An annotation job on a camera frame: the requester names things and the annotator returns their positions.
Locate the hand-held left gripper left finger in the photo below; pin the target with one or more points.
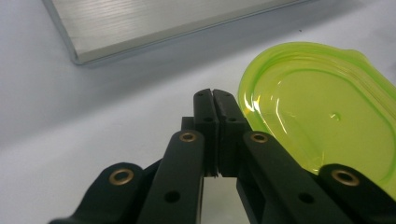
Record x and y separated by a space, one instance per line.
186 174

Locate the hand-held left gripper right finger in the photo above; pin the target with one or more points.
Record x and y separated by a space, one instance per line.
267 180

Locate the green translucent plastic lid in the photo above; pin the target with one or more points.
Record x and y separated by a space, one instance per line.
327 109

